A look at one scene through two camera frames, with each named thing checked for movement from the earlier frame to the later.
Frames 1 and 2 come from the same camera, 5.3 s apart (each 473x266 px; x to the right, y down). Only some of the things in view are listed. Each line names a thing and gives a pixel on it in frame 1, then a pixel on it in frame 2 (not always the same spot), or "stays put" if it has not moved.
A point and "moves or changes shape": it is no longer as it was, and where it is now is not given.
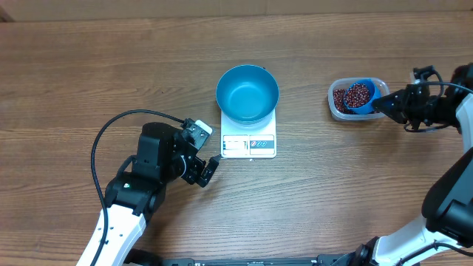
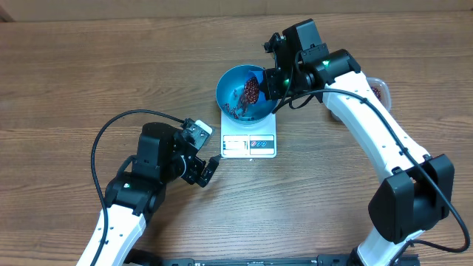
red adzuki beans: x=356 y=94 moves or changes shape
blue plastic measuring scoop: x=374 y=94 moves or changes shape
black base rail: x=322 y=261 stays put
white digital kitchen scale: x=255 y=140 stays put
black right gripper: x=402 y=102 → x=273 y=87
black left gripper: x=196 y=165 stays put
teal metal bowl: x=247 y=94 stays put
